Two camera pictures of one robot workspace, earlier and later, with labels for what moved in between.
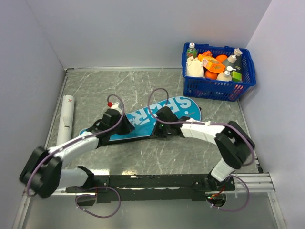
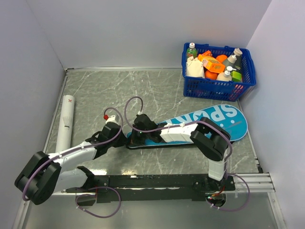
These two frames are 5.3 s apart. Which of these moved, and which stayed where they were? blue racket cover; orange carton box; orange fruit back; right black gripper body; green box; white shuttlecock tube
Moved: right black gripper body; blue racket cover
Stayed: orange carton box; green box; orange fruit back; white shuttlecock tube
